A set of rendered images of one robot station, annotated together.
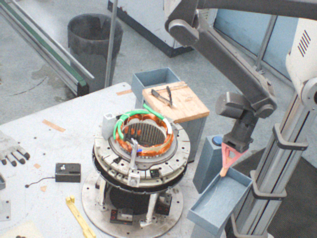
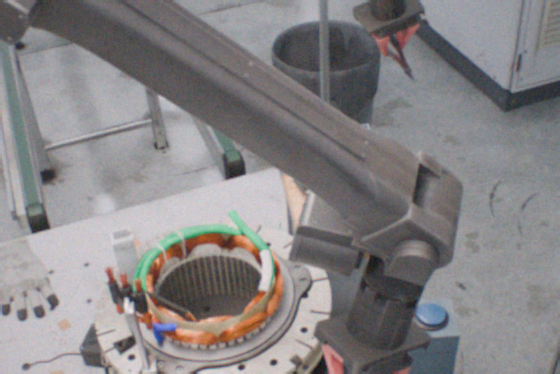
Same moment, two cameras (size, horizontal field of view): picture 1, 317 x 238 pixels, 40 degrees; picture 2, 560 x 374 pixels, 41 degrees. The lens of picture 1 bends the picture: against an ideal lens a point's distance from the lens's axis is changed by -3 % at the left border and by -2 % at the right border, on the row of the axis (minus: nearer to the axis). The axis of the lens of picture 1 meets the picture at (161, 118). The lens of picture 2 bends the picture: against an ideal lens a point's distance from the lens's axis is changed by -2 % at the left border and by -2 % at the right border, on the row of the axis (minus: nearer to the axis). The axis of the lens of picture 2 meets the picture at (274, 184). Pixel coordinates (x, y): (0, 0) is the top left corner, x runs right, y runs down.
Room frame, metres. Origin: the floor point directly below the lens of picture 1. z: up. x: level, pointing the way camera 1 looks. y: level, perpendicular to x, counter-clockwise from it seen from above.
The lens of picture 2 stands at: (0.52, -0.38, 1.86)
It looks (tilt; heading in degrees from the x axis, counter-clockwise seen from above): 39 degrees down; 29
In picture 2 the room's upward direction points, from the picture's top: 4 degrees counter-clockwise
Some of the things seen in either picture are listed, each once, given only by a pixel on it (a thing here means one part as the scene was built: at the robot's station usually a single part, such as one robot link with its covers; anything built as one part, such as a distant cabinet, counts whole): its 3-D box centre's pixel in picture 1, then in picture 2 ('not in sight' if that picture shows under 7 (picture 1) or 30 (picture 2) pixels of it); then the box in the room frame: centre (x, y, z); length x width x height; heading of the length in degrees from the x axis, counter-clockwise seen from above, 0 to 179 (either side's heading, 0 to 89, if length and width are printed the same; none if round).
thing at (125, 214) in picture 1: (125, 213); not in sight; (0.98, 0.06, 0.83); 0.05 x 0.04 x 0.02; 96
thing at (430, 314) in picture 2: (218, 140); (431, 314); (1.23, -0.22, 1.04); 0.04 x 0.04 x 0.01
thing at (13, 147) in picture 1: (6, 145); (23, 275); (1.21, 0.59, 0.79); 0.24 x 0.12 x 0.02; 47
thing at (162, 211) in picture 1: (164, 204); not in sight; (1.07, -0.08, 0.81); 0.08 x 0.05 x 0.02; 178
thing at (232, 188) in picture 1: (212, 220); not in sight; (0.95, -0.24, 0.92); 0.25 x 0.11 x 0.28; 154
